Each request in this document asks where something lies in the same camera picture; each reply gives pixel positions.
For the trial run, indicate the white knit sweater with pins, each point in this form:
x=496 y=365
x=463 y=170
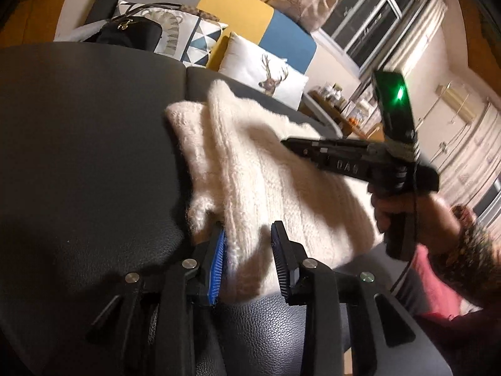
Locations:
x=274 y=188

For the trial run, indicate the pink bedspread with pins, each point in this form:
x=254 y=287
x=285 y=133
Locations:
x=434 y=282

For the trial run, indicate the white pleated curtain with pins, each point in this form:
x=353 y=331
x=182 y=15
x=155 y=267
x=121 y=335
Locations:
x=426 y=27

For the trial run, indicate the white deer print pillow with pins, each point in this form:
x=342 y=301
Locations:
x=242 y=62

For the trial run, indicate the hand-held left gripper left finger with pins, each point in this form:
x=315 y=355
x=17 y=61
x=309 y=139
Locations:
x=219 y=266

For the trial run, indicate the white framed window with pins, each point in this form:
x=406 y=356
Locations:
x=368 y=19

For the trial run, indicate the black handbag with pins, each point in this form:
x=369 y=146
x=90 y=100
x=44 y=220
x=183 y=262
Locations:
x=129 y=33

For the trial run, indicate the person's right forearm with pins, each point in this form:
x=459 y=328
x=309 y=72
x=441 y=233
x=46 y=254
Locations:
x=473 y=250

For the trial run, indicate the orange wooden wardrobe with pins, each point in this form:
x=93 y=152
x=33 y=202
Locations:
x=35 y=15

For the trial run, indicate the person's right hand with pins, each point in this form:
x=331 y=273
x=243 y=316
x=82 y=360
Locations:
x=434 y=215

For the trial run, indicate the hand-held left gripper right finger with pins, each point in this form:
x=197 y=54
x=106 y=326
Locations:
x=280 y=266

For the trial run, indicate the wooden desk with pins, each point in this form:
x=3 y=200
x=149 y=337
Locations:
x=315 y=97

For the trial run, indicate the grey yellow blue sofa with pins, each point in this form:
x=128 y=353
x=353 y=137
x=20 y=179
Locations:
x=235 y=8

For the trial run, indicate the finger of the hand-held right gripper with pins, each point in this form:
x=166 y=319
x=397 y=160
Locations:
x=301 y=147

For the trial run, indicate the triangle pattern pillow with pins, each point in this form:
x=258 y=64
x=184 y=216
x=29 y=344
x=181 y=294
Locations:
x=184 y=27

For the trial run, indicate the wall air conditioner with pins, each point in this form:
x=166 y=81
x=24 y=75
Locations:
x=458 y=103

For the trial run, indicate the cluster of boxes and jars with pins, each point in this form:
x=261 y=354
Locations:
x=344 y=103

